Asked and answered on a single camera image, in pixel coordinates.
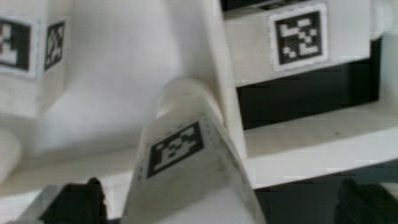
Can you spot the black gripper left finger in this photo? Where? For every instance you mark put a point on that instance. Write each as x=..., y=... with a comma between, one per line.
x=79, y=207

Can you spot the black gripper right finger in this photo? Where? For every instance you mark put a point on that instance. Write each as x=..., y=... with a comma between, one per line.
x=367, y=203

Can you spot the white table leg with tag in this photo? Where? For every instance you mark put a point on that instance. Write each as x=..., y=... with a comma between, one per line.
x=191, y=188

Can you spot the white table leg upper right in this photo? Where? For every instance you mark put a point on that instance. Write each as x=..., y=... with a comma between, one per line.
x=299, y=35

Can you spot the white table leg on tabletop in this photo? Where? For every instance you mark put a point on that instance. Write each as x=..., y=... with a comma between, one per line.
x=35, y=38

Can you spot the white U-shaped obstacle fence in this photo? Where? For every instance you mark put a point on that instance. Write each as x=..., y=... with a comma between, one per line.
x=322, y=144

